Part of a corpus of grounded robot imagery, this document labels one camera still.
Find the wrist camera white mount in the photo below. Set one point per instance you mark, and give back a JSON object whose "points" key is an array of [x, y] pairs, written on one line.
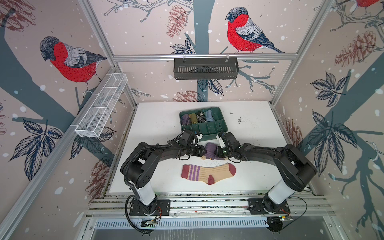
{"points": [[221, 141], [198, 138]]}

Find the green compartment tray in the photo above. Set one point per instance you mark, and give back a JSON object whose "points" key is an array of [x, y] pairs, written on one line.
{"points": [[208, 129]]}

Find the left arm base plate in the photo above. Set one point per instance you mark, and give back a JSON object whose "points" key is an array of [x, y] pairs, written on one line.
{"points": [[156, 208]]}

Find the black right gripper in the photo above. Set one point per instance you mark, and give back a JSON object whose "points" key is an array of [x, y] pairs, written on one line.
{"points": [[218, 152]]}

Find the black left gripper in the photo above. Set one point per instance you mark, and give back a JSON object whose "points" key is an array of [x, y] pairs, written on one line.
{"points": [[199, 150]]}

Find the beige maroon striped sock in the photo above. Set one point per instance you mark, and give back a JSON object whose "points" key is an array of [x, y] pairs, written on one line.
{"points": [[208, 175]]}

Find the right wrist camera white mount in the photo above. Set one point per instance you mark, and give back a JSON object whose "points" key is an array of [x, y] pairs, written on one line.
{"points": [[221, 141]]}

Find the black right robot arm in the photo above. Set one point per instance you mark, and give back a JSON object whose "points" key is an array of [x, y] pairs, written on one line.
{"points": [[295, 169]]}

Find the purple striped sock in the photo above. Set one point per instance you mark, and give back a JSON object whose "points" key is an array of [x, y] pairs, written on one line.
{"points": [[210, 154]]}

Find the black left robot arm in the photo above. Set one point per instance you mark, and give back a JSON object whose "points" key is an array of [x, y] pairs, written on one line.
{"points": [[141, 164]]}

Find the rolled black white sock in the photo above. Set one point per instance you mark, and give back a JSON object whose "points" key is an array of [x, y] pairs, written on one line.
{"points": [[201, 117]]}

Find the aluminium horizontal frame bar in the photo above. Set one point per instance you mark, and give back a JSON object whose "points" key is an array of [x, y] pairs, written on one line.
{"points": [[164, 58]]}

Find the white mesh wall shelf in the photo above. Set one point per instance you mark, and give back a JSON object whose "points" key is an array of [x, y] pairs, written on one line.
{"points": [[99, 112]]}

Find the rolled blue grey sock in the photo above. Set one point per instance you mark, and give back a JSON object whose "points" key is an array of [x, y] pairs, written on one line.
{"points": [[209, 116]]}

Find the rolled purple sock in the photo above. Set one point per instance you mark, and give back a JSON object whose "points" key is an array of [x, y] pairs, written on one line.
{"points": [[185, 119]]}

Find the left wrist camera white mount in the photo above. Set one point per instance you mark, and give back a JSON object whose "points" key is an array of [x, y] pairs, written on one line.
{"points": [[198, 138]]}

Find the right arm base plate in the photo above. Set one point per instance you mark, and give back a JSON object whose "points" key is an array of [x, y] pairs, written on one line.
{"points": [[260, 206]]}

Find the black hanging wire basket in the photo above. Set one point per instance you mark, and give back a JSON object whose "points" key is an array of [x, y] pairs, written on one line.
{"points": [[206, 68]]}

